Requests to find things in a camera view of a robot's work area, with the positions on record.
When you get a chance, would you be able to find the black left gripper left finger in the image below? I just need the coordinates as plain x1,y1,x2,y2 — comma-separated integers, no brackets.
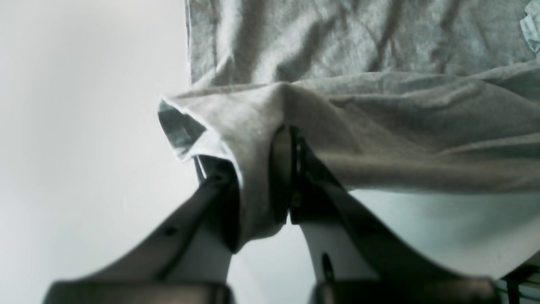
43,160,240,304

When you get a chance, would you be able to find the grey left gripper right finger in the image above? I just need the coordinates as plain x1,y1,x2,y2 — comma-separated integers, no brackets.
270,126,501,304

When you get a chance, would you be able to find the grey T-shirt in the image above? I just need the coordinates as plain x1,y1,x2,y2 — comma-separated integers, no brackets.
158,0,540,246

